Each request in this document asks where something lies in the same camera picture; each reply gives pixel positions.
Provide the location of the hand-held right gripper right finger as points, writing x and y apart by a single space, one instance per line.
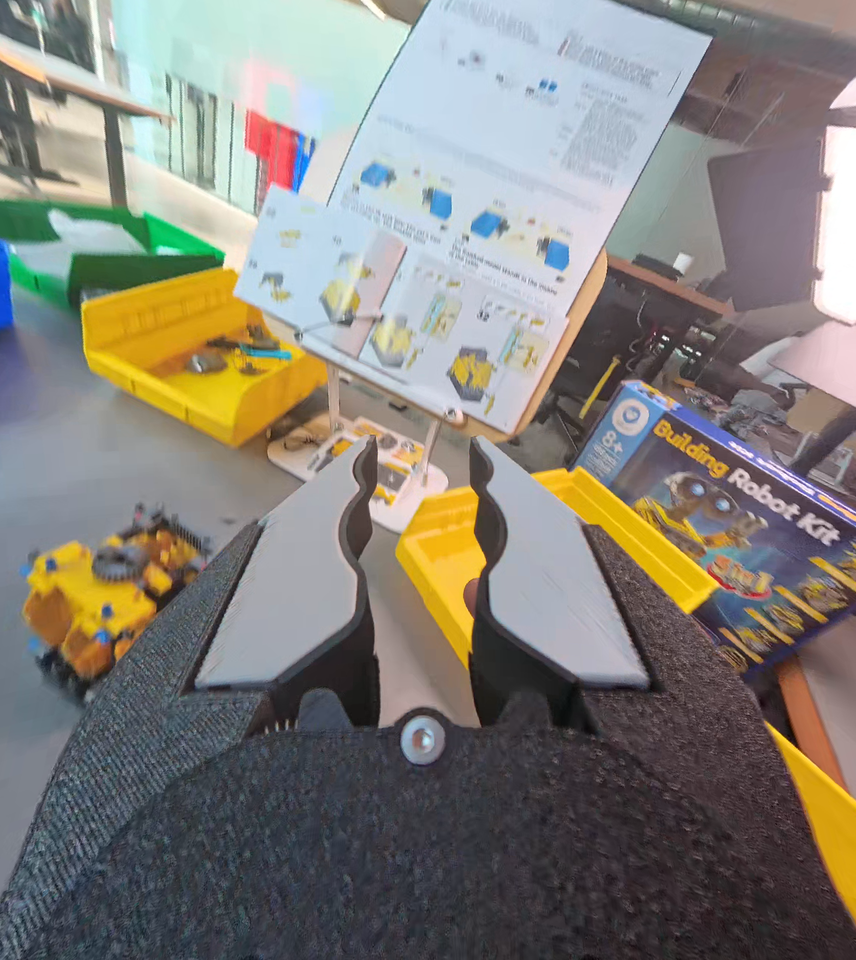
548 585

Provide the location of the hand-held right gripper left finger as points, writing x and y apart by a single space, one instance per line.
285 585

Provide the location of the yellow bin with large parts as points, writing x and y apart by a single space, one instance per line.
210 405

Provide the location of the yellow lego robot model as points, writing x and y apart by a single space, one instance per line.
90 600

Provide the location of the long black lego strip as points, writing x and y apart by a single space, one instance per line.
240 343

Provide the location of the yellow bin with small parts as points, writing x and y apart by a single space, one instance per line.
435 555

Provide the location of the yellow sticker sheet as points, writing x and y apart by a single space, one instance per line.
390 465

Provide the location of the blue robot kit box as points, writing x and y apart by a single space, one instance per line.
735 525

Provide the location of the clear plastic bag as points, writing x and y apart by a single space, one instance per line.
75 240

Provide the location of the black panel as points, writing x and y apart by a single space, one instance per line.
765 225

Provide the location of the white printed instruction sheet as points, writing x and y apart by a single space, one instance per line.
510 112

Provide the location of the wooden desk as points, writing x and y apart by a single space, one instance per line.
82 86

